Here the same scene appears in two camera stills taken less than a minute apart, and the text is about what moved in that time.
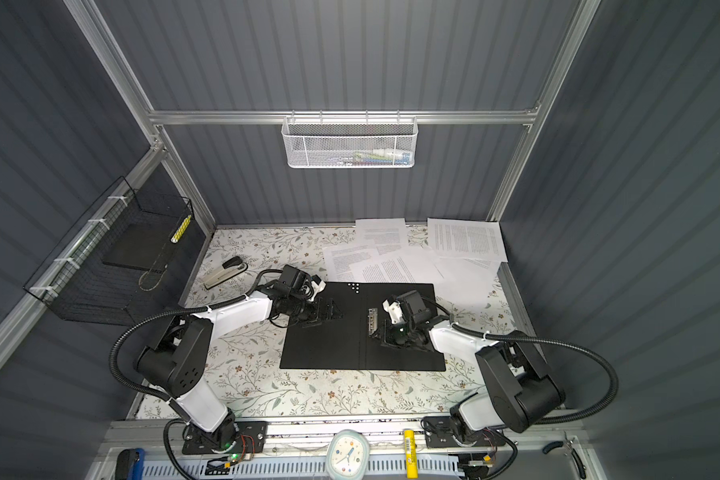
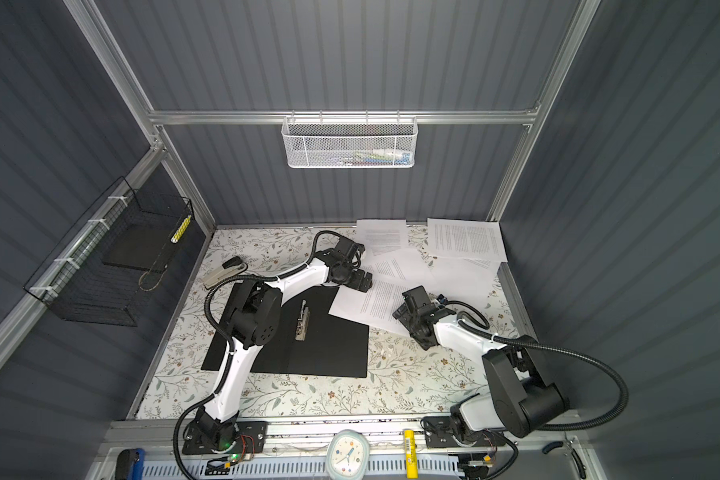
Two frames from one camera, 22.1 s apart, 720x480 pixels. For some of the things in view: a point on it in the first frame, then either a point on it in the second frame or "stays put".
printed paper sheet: x=417 y=264 to x=375 y=307
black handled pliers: x=567 y=442 stays put
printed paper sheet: x=467 y=239 stays put
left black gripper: x=328 y=311 to x=356 y=284
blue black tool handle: x=130 y=464 stays put
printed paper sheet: x=464 y=281 stays put
